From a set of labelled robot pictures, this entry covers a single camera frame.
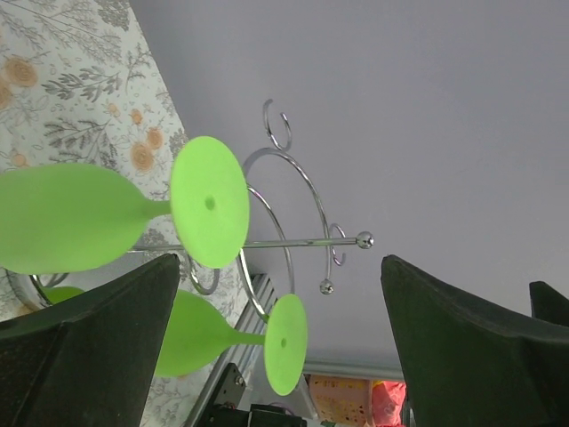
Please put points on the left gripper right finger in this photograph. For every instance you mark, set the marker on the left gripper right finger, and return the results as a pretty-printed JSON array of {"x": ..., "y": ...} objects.
[{"x": 470, "y": 362}]

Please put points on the green wine glass rear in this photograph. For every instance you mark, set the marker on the green wine glass rear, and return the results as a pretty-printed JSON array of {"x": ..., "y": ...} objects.
[{"x": 75, "y": 217}]

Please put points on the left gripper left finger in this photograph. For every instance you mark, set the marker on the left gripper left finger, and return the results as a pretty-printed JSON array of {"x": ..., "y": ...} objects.
[{"x": 90, "y": 360}]

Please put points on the green wine glass front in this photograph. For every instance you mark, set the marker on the green wine glass front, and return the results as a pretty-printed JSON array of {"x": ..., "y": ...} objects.
[{"x": 197, "y": 334}]

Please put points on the floral table mat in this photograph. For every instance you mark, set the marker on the floral table mat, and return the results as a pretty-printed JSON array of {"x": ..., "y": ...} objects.
[{"x": 79, "y": 84}]

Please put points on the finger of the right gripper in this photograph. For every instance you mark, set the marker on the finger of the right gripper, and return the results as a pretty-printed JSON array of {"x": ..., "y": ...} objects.
[{"x": 548, "y": 304}]

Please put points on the green wine glass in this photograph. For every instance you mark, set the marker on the green wine glass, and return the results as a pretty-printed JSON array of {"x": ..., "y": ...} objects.
[
  {"x": 75, "y": 217},
  {"x": 197, "y": 334}
]

